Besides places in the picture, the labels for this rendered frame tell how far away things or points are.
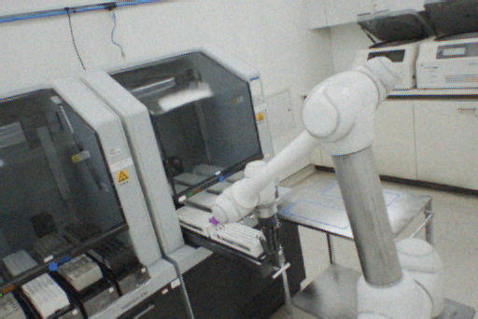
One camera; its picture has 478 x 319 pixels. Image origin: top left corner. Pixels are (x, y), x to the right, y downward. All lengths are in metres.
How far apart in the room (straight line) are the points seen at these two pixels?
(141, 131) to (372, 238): 1.09
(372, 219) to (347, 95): 0.32
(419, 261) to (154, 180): 1.13
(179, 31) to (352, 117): 2.47
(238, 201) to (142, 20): 2.05
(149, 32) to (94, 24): 0.41
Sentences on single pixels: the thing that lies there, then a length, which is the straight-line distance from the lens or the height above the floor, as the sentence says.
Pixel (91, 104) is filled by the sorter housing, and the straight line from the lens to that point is 1.79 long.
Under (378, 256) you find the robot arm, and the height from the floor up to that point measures 1.08.
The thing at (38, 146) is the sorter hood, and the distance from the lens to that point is 1.62.
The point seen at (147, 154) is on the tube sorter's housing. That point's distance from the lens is 1.78.
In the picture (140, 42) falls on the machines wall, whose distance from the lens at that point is 3.04.
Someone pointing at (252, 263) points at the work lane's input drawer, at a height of 0.79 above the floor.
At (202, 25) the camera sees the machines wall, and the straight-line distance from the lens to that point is 3.37.
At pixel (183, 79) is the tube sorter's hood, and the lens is 2.05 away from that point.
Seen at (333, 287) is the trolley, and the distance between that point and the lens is 2.27.
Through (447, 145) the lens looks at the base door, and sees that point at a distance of 3.62.
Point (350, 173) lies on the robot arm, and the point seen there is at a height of 1.31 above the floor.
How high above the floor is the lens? 1.69
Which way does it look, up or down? 19 degrees down
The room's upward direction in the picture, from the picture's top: 12 degrees counter-clockwise
